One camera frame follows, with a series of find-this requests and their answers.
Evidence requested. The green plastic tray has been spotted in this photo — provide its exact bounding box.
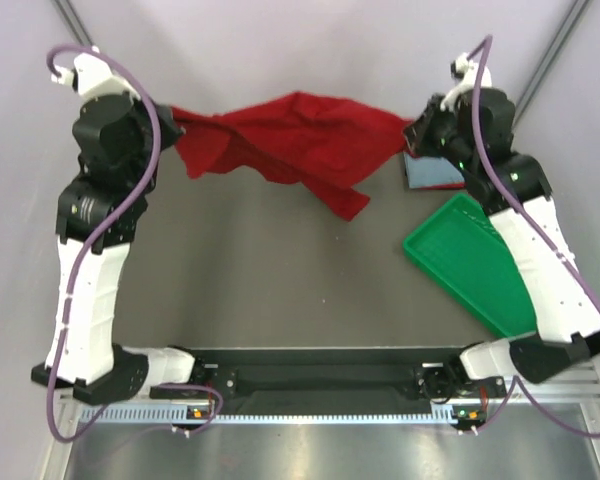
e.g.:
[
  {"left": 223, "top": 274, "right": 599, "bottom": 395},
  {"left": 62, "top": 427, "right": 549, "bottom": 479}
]
[{"left": 402, "top": 193, "right": 536, "bottom": 338}]

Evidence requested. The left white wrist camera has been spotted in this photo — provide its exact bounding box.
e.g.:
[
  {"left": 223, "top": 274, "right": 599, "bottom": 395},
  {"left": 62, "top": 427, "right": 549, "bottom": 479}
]
[{"left": 46, "top": 46, "right": 140, "bottom": 101}]

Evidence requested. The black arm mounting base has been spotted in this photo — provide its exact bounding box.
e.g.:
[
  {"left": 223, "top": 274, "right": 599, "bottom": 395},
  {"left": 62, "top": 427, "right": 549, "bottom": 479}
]
[{"left": 144, "top": 344, "right": 511, "bottom": 416}]

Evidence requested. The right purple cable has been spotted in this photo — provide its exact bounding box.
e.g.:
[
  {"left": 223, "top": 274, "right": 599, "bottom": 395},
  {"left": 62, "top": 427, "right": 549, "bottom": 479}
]
[{"left": 467, "top": 34, "right": 600, "bottom": 440}]

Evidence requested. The aluminium frame post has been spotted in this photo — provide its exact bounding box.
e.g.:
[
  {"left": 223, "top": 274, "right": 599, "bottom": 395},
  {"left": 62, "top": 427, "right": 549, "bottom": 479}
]
[
  {"left": 50, "top": 0, "right": 94, "bottom": 46},
  {"left": 517, "top": 0, "right": 592, "bottom": 120}
]

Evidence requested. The slotted grey cable duct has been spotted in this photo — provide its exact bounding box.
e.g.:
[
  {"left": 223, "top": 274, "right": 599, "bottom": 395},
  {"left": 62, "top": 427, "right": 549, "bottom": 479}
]
[{"left": 78, "top": 400, "right": 483, "bottom": 427}]

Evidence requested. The left aluminium frame post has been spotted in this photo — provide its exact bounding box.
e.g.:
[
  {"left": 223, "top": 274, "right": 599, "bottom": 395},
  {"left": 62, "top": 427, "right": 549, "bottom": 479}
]
[{"left": 50, "top": 0, "right": 94, "bottom": 46}]

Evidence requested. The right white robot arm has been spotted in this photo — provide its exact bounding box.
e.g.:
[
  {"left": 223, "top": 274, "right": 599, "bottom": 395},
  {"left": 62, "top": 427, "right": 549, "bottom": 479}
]
[{"left": 404, "top": 87, "right": 600, "bottom": 396}]

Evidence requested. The folded blue t shirt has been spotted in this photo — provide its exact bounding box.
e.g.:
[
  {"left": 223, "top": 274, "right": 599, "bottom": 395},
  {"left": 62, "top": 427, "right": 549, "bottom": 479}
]
[{"left": 403, "top": 153, "right": 464, "bottom": 190}]

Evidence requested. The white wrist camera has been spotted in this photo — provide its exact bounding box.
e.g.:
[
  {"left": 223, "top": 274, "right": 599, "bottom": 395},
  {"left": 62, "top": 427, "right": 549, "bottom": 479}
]
[
  {"left": 46, "top": 46, "right": 140, "bottom": 101},
  {"left": 439, "top": 51, "right": 479, "bottom": 111}
]

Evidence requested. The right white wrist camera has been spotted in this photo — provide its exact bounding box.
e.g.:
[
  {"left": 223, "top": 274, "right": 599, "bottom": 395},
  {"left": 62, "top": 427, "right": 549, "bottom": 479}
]
[{"left": 439, "top": 51, "right": 479, "bottom": 111}]

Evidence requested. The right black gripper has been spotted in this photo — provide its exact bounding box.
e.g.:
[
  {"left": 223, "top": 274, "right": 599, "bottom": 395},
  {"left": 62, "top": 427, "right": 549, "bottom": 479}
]
[{"left": 401, "top": 95, "right": 473, "bottom": 174}]

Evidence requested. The right aluminium frame post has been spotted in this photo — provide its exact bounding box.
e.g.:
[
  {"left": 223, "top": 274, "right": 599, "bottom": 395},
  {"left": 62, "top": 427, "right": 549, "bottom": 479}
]
[{"left": 517, "top": 0, "right": 592, "bottom": 120}]

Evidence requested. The purple cable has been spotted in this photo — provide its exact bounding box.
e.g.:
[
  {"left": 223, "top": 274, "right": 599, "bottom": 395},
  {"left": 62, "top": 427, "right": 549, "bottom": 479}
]
[
  {"left": 467, "top": 34, "right": 600, "bottom": 440},
  {"left": 43, "top": 45, "right": 224, "bottom": 443}
]

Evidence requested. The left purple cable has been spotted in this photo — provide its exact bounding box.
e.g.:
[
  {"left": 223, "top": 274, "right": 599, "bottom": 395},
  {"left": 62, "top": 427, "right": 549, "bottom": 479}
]
[{"left": 43, "top": 45, "right": 224, "bottom": 443}]

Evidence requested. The aluminium frame rail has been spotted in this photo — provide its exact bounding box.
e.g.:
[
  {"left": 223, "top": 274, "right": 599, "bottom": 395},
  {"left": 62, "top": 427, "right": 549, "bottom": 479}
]
[{"left": 499, "top": 362, "right": 600, "bottom": 401}]

